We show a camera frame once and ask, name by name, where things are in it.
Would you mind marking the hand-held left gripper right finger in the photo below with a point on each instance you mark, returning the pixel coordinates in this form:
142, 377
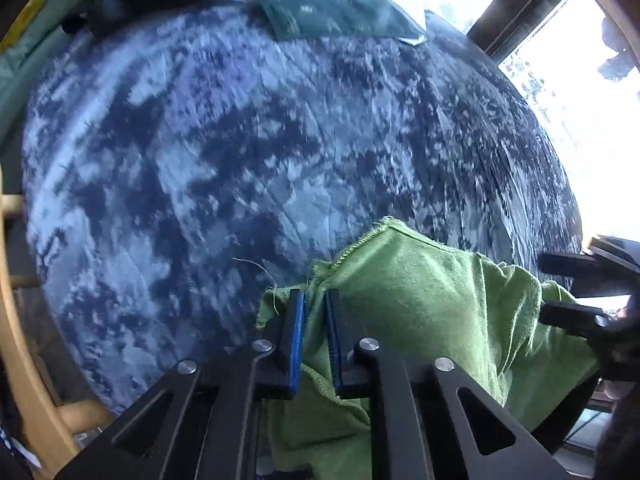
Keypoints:
331, 340

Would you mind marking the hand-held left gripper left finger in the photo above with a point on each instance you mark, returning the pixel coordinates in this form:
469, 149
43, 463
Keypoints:
298, 340

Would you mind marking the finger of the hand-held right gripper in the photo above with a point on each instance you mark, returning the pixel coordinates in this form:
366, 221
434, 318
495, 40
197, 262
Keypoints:
565, 265
567, 316

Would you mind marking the green t-shirt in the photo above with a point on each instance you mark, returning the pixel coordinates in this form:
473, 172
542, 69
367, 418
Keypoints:
425, 300

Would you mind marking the blue patterned blanket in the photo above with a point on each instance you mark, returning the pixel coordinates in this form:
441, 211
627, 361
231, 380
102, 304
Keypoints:
200, 160

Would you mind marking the dark blurry object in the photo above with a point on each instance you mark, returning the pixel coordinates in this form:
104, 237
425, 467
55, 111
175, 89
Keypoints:
615, 55

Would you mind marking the wooden slatted chair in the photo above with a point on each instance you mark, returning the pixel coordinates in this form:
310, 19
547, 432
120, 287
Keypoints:
25, 385

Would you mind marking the teal cushion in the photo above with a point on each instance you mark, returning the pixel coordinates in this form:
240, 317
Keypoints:
45, 25

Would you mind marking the brown window frame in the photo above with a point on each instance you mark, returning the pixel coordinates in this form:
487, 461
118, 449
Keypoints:
520, 10

